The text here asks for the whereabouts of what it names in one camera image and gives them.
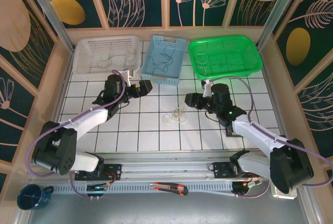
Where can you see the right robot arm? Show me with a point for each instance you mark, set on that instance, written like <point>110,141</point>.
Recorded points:
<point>260,138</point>

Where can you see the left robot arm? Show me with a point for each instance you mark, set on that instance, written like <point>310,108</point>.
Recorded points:
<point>88,119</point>

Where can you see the pile of rubber bands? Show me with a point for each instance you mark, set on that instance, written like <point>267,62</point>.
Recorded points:
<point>185,119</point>

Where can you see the blue perforated plastic basket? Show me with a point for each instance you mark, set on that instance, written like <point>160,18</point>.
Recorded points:
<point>164,78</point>

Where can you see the green plastic mesh basket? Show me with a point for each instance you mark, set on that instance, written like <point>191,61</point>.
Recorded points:
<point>234,60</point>

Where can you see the white plastic mesh basket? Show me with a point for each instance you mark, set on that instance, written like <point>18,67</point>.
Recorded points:
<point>104,43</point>

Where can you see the orange black utility knife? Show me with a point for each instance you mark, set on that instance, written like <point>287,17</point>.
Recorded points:
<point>169,188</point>

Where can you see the black controller board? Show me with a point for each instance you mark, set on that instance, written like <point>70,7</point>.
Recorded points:
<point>95,188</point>
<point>240,187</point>

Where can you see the white flat device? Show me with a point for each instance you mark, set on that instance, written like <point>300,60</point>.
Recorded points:
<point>286,195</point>

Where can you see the dark blue mug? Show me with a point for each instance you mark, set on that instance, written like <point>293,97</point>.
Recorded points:
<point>31,198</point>

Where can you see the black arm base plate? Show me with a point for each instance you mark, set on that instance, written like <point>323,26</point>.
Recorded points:
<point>114,169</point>
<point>219,170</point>

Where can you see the aluminium linear rail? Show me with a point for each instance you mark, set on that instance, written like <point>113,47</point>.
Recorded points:
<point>161,168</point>

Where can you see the aluminium frame post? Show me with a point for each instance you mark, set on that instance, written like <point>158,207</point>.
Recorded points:
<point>281,7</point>
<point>46,7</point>

